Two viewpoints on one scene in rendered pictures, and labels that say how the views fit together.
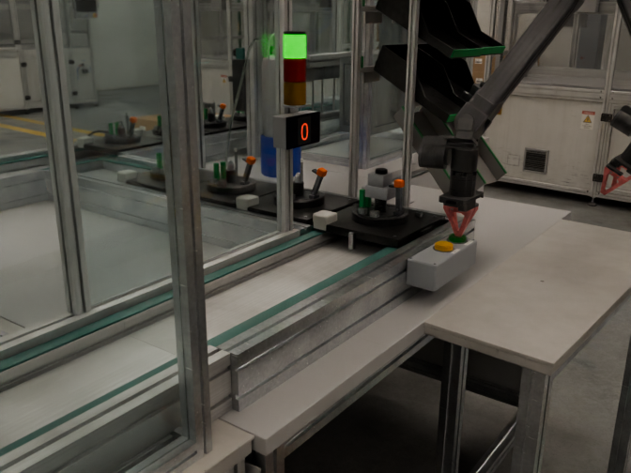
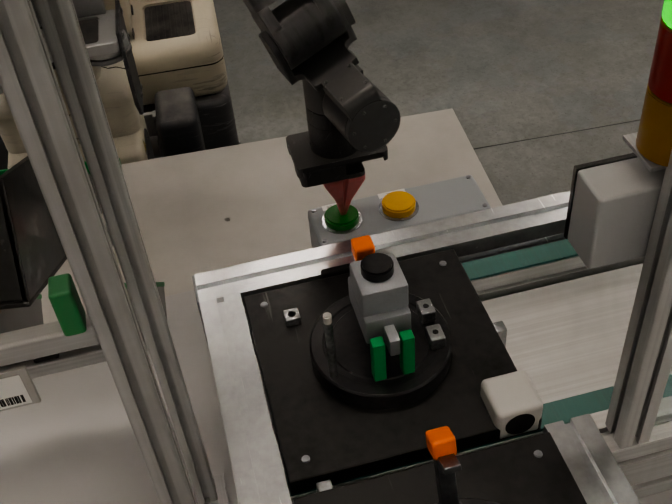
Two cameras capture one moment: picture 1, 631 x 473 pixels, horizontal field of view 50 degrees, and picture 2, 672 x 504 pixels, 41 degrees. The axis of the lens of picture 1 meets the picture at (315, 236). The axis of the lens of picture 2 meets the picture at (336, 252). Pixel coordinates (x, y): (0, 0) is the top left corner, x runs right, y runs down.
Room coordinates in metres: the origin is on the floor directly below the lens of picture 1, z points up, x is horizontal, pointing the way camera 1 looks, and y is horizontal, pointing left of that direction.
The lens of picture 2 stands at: (2.05, 0.21, 1.65)
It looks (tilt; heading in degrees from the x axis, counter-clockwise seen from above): 43 degrees down; 223
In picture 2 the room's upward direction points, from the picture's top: 5 degrees counter-clockwise
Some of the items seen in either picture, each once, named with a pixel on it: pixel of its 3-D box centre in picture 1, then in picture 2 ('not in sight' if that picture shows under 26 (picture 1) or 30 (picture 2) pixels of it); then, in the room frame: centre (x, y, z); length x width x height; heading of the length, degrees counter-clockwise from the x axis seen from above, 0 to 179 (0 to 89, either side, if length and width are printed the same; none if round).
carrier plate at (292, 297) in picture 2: (379, 221); (381, 358); (1.61, -0.16, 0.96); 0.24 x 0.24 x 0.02; 54
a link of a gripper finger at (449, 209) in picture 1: (462, 215); (329, 182); (1.48, -0.33, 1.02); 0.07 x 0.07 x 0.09; 54
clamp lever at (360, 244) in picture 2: (395, 194); (366, 275); (1.58, -0.19, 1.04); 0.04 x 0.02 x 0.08; 54
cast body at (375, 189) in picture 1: (377, 182); (381, 297); (1.62, -0.15, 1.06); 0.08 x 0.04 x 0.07; 54
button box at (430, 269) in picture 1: (442, 261); (399, 226); (1.41, -0.28, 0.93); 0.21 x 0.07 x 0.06; 144
